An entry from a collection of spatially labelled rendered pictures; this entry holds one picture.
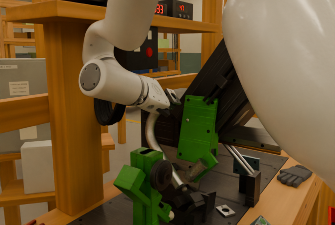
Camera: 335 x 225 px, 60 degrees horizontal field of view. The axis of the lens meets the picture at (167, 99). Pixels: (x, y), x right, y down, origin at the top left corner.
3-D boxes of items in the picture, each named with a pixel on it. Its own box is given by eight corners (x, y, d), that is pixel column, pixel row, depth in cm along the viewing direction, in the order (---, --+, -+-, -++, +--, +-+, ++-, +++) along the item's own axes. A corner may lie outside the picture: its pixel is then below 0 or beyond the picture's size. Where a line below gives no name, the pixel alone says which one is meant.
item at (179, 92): (214, 164, 133) (216, 91, 127) (178, 190, 108) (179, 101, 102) (180, 156, 143) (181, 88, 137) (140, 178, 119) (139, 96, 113)
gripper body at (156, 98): (152, 97, 72) (175, 104, 81) (135, 66, 76) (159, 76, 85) (131, 114, 74) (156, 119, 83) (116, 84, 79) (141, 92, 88)
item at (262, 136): (291, 142, 102) (292, 133, 101) (279, 155, 89) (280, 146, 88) (195, 125, 124) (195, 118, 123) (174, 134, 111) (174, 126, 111)
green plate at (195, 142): (218, 164, 95) (227, 101, 96) (207, 166, 88) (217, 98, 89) (188, 156, 102) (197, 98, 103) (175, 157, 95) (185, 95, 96)
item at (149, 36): (159, 68, 108) (159, 27, 105) (127, 71, 94) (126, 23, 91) (134, 67, 115) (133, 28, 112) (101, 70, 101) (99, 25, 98)
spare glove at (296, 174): (290, 166, 130) (291, 161, 130) (315, 173, 123) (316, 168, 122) (269, 180, 117) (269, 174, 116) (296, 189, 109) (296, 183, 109)
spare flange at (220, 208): (215, 209, 96) (215, 206, 96) (225, 206, 98) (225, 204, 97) (225, 217, 91) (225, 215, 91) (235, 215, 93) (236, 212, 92)
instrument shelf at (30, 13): (219, 32, 143) (219, 24, 142) (57, 16, 70) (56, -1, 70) (176, 34, 157) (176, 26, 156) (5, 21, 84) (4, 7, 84)
